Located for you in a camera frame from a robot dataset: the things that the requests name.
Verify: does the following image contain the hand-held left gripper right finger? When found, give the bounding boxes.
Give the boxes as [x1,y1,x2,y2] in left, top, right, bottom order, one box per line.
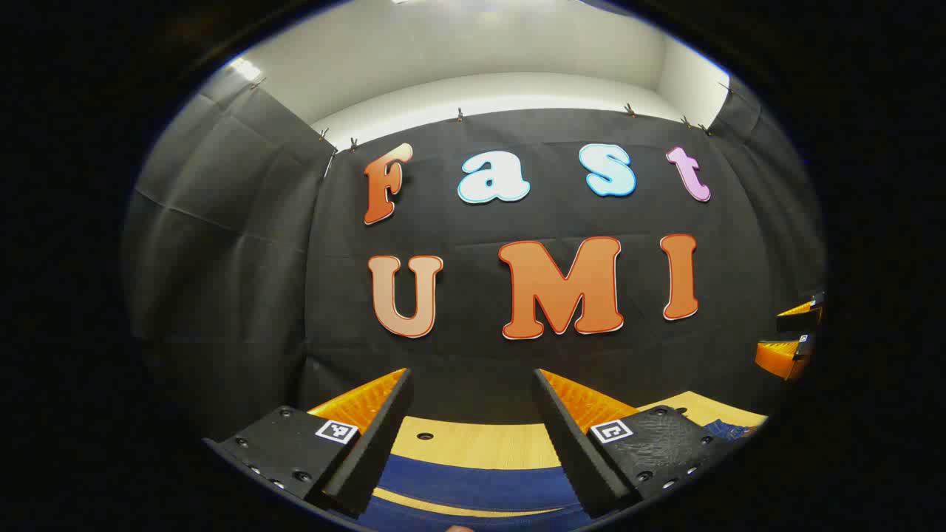
[532,368,734,519]

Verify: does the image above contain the black backdrop cloth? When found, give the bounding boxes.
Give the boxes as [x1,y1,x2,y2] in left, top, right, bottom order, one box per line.
[122,70,827,437]

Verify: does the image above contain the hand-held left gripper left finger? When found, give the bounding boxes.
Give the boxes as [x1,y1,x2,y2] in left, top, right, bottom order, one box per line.
[203,367,415,516]

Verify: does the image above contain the blue denim jeans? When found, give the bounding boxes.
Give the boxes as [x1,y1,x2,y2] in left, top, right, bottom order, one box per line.
[347,419,751,532]

